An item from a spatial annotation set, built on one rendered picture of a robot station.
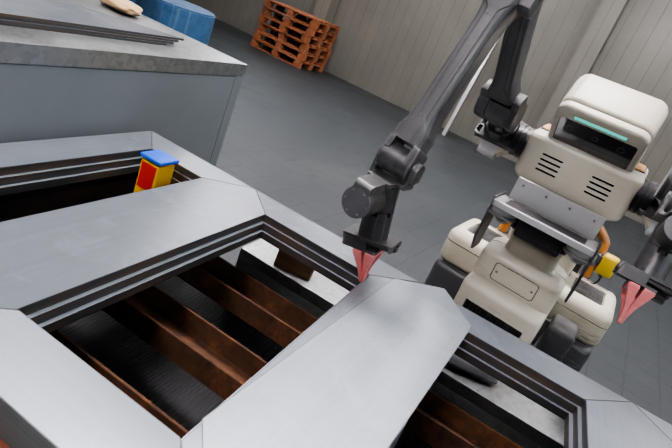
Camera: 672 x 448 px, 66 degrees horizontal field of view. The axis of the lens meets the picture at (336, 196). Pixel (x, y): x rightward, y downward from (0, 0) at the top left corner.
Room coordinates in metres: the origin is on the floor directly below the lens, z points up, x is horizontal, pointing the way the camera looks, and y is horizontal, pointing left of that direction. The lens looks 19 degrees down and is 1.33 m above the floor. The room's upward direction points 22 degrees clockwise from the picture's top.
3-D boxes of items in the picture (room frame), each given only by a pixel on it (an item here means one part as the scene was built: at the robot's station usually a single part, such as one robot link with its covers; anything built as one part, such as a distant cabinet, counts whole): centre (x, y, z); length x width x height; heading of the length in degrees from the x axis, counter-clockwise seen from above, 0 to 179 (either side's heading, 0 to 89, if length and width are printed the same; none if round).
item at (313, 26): (10.05, 1.84, 0.45); 1.27 x 0.87 x 0.90; 64
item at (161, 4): (4.27, 1.91, 0.45); 1.22 x 0.75 x 0.90; 61
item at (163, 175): (1.06, 0.39, 0.78); 0.05 x 0.05 x 0.19; 72
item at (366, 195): (0.89, -0.07, 1.06); 0.12 x 0.09 x 0.12; 152
